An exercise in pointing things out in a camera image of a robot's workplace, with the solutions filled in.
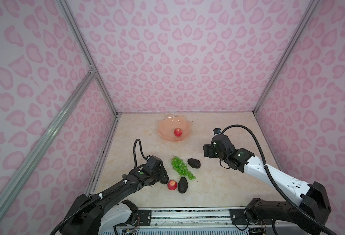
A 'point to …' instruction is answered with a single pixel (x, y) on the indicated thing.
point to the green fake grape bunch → (181, 168)
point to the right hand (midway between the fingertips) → (210, 146)
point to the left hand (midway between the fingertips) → (165, 172)
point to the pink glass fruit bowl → (166, 127)
